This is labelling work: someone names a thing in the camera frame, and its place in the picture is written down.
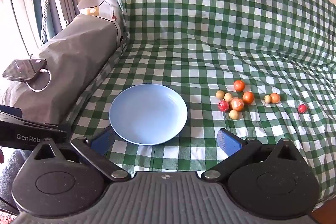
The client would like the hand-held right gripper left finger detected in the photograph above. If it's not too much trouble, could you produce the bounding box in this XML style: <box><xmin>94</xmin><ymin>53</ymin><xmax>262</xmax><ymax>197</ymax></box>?
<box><xmin>33</xmin><ymin>126</ymin><xmax>131</xmax><ymax>182</ymax></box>

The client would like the grey sofa cover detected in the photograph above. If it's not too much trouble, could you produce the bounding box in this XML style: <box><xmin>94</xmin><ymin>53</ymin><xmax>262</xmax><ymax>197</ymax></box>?
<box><xmin>0</xmin><ymin>0</ymin><xmax>129</xmax><ymax>132</ymax></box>

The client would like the black smartphone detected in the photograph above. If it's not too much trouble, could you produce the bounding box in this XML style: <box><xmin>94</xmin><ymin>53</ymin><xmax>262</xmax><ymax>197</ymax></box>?
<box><xmin>2</xmin><ymin>59</ymin><xmax>48</xmax><ymax>82</ymax></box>

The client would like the thin black cable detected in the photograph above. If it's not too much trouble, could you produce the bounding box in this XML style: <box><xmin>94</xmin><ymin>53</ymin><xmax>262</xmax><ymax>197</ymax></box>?
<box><xmin>0</xmin><ymin>196</ymin><xmax>16</xmax><ymax>211</ymax></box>

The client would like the grey floor mat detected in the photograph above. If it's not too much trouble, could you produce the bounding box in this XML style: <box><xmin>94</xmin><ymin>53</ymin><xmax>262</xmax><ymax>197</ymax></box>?
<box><xmin>0</xmin><ymin>148</ymin><xmax>34</xmax><ymax>214</ymax></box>

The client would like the green checked cloth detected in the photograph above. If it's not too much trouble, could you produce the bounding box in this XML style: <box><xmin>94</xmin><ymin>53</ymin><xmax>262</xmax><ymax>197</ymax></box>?
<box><xmin>63</xmin><ymin>0</ymin><xmax>336</xmax><ymax>211</ymax></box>

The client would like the red patterned rug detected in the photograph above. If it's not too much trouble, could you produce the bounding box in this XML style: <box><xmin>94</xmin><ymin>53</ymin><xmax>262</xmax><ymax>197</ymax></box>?
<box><xmin>0</xmin><ymin>214</ymin><xmax>19</xmax><ymax>224</ymax></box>

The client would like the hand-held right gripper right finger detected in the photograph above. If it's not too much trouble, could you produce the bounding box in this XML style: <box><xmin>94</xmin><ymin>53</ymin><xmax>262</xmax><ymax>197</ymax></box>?
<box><xmin>201</xmin><ymin>128</ymin><xmax>302</xmax><ymax>182</ymax></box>

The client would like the light blue plate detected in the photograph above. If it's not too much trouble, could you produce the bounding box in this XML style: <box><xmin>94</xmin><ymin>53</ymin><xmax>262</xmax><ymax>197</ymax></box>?
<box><xmin>109</xmin><ymin>84</ymin><xmax>188</xmax><ymax>146</ymax></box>

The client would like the white charging cable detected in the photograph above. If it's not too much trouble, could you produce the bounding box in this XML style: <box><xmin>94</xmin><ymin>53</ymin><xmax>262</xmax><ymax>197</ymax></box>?
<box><xmin>26</xmin><ymin>69</ymin><xmax>52</xmax><ymax>92</ymax></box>

